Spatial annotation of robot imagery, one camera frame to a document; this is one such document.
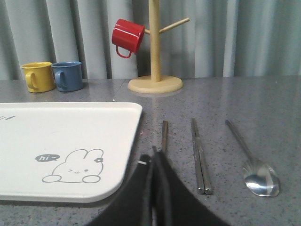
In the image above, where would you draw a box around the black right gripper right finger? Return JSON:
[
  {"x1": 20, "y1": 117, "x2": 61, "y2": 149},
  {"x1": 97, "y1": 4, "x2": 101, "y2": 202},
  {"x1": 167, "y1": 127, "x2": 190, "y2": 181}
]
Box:
[{"x1": 152, "y1": 146, "x2": 228, "y2": 226}]

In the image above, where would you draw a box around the grey pleated curtain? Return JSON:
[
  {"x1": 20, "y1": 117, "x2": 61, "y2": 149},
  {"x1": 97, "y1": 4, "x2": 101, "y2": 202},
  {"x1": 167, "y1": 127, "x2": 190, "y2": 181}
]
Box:
[{"x1": 0, "y1": 0, "x2": 301, "y2": 80}]

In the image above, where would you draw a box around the blue enamel mug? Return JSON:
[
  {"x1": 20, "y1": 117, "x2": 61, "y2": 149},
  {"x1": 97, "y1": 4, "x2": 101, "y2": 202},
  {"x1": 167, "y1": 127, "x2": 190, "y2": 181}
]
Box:
[{"x1": 51, "y1": 61, "x2": 83, "y2": 92}]

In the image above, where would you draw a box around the steel fork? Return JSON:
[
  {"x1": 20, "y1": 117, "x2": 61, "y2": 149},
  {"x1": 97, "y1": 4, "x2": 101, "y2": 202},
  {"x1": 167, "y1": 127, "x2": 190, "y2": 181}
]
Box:
[{"x1": 161, "y1": 120, "x2": 168, "y2": 153}]

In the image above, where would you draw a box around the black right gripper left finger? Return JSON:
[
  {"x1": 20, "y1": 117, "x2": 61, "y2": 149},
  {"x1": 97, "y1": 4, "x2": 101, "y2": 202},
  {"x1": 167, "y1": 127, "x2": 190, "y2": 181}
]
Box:
[{"x1": 88, "y1": 154, "x2": 153, "y2": 226}]

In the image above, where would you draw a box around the cream rabbit print tray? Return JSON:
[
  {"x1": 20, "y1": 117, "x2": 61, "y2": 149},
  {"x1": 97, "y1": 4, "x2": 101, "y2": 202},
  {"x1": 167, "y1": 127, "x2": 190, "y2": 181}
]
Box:
[{"x1": 0, "y1": 102, "x2": 142, "y2": 203}]

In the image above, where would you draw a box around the steel chopstick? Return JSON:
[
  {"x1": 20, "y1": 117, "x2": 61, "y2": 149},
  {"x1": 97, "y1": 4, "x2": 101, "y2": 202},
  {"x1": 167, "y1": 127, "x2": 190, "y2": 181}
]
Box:
[
  {"x1": 194, "y1": 119, "x2": 213, "y2": 195},
  {"x1": 191, "y1": 118, "x2": 205, "y2": 194}
]

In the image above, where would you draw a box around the steel spoon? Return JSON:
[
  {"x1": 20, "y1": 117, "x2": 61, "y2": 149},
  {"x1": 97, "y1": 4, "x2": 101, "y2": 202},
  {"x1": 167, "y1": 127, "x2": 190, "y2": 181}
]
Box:
[{"x1": 225, "y1": 120, "x2": 280, "y2": 197}]

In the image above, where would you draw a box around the yellow enamel mug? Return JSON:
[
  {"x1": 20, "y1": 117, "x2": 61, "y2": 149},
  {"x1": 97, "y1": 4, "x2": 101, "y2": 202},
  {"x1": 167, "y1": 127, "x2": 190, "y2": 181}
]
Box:
[{"x1": 21, "y1": 62, "x2": 55, "y2": 93}]

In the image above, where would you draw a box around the wooden mug tree stand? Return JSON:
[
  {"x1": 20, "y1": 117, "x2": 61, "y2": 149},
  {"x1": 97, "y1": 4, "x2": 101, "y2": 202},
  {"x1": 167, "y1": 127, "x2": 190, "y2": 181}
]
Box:
[{"x1": 128, "y1": 0, "x2": 190, "y2": 94}]

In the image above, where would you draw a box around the red enamel mug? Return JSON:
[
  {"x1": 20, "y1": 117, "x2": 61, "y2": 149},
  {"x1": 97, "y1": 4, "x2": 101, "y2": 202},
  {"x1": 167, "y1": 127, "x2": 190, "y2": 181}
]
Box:
[{"x1": 111, "y1": 19, "x2": 145, "y2": 58}]

